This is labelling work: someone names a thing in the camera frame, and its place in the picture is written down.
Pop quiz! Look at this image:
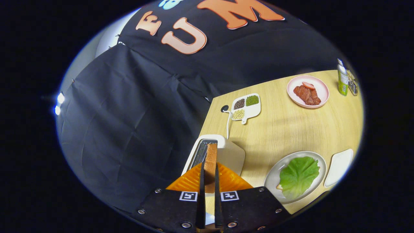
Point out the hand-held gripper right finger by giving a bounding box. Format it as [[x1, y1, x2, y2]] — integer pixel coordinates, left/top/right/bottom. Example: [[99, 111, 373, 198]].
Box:
[[214, 162, 291, 232]]

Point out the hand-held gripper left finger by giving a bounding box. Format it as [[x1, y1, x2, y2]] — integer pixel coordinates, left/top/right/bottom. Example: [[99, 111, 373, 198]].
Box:
[[136, 162, 206, 232]]

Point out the toasted bread slice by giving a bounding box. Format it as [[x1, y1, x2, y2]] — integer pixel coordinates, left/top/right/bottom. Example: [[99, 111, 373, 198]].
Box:
[[204, 143, 218, 194]]

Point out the green lettuce leaf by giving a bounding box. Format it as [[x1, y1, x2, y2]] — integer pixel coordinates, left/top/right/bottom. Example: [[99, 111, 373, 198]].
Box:
[[279, 156, 320, 200]]

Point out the white toaster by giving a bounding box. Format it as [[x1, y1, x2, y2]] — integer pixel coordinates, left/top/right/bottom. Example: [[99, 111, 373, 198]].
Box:
[[181, 134, 246, 177]]

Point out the round white plate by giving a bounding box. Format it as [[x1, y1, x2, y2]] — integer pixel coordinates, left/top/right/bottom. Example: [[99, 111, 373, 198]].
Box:
[[264, 151, 327, 204]]

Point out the white divided seasoning dish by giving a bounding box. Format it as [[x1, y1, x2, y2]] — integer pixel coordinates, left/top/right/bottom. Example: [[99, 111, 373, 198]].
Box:
[[231, 93, 261, 125]]

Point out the white rectangular dish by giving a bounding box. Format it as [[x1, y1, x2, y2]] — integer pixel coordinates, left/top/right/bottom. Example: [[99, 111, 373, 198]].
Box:
[[324, 149, 354, 188]]

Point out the pink plate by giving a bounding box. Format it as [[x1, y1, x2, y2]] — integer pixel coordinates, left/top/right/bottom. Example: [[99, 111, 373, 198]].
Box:
[[287, 75, 330, 109]]

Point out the silver green drink bottle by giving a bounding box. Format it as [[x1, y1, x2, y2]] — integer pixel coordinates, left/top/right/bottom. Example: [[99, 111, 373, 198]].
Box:
[[337, 59, 349, 96]]

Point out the white toaster cable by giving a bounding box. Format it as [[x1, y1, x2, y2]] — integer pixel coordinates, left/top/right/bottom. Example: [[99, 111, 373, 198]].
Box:
[[225, 111, 233, 139]]

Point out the wire cutlery holder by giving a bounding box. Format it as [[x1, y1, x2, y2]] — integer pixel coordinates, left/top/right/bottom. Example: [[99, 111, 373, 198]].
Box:
[[347, 70, 359, 96]]

